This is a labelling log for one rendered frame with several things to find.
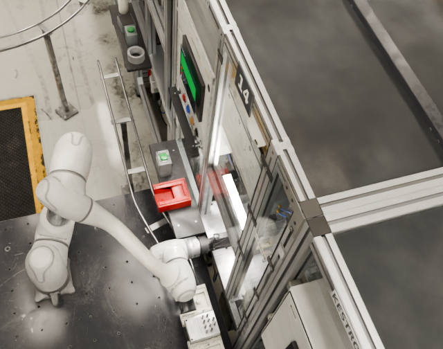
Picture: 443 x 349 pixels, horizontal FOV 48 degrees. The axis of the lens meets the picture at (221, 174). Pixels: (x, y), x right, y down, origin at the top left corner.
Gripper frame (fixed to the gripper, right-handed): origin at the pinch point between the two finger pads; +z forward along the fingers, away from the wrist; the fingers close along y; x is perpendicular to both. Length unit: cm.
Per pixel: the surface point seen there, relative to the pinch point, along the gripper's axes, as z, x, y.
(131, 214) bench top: -41, 39, -35
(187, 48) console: -19, 45, 71
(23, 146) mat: -96, 143, -105
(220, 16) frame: -17, 26, 102
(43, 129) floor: -81, 156, -105
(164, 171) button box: -24.4, 43.0, -5.2
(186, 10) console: -18, 52, 81
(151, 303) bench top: -42, -9, -34
